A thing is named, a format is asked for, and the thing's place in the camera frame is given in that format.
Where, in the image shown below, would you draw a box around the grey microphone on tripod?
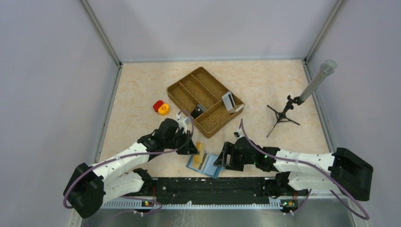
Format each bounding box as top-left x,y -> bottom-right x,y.
267,59 -> 338,138

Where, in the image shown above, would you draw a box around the black card in tray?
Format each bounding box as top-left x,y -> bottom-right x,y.
191,104 -> 206,119

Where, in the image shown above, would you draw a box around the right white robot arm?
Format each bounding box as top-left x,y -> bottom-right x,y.
213,137 -> 374,201

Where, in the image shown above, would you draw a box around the blue card holder wallet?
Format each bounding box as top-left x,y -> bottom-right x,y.
186,152 -> 222,179

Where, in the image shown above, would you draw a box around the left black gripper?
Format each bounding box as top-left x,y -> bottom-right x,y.
164,130 -> 199,155

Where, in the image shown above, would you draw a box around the orange cylinder block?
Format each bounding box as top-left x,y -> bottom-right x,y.
158,103 -> 170,116

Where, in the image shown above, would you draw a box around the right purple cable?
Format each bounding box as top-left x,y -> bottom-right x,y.
238,118 -> 370,220

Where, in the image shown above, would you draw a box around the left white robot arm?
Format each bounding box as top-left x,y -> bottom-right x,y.
63,115 -> 197,218

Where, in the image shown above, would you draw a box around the woven brown divided tray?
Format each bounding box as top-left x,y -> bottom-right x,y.
166,67 -> 244,138

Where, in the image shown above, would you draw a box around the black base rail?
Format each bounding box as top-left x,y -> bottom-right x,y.
125,177 -> 301,214

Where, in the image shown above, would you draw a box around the grey white card stand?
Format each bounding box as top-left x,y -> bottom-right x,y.
222,91 -> 244,114

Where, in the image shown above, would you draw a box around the gold credit card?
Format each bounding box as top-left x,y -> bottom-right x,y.
198,153 -> 208,170

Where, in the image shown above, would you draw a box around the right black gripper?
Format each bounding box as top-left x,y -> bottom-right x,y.
214,141 -> 256,171

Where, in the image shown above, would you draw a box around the red cylinder block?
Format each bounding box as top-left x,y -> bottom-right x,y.
153,100 -> 164,113

